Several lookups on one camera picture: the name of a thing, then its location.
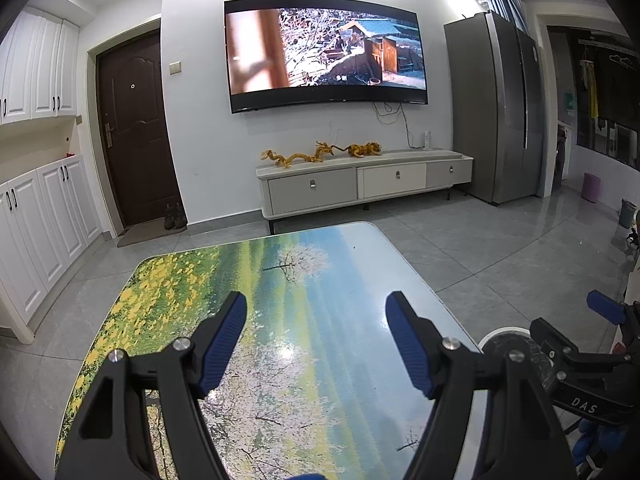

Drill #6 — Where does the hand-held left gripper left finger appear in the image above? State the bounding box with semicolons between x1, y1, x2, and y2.
54;291;248;480

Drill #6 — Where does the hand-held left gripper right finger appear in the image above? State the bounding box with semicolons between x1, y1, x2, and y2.
385;290;576;480

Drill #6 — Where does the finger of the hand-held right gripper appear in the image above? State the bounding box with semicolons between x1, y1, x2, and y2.
529;316;640;386
586;290;640;356

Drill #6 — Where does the person's right hand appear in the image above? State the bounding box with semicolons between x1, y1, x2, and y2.
570;422;640;480

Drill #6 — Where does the grey doormat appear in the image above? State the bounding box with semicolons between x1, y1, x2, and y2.
116;225;176;247

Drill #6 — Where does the white television cabinet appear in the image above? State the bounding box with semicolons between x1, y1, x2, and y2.
256;149;475;235

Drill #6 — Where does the long golden dragon ornament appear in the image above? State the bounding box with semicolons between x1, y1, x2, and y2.
260;141;347;170

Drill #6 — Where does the yellow hanging cloth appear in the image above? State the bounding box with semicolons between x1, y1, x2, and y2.
587;60;601;118

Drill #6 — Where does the grey refrigerator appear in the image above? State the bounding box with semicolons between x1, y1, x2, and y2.
444;10;546;206

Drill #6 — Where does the dark brown door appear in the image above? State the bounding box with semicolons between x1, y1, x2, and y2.
95;30;182;233

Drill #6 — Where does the blue curtain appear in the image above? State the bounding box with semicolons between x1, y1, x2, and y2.
486;0;526;31

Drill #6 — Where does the white wall cabinet unit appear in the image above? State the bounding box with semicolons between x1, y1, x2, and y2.
0;5;106;346

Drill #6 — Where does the white cable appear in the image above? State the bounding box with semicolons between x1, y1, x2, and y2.
372;102;426;150

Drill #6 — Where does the wall television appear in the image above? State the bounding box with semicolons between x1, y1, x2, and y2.
223;0;431;114

